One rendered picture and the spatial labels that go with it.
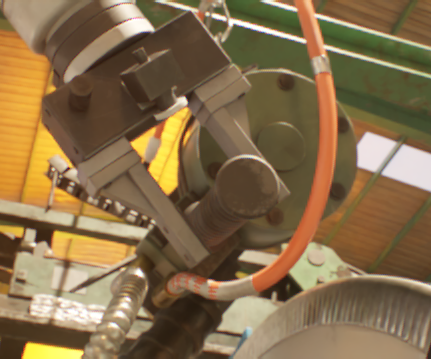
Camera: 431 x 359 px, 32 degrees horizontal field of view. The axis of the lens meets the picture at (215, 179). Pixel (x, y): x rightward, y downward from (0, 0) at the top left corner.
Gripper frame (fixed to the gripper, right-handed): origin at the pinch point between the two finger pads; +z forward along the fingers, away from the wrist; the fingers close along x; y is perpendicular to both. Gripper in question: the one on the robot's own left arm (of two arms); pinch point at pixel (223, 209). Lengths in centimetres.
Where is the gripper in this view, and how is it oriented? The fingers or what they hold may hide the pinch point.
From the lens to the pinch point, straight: 54.1
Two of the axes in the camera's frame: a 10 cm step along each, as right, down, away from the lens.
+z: 6.0, 8.0, -0.8
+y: 2.3, -2.6, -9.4
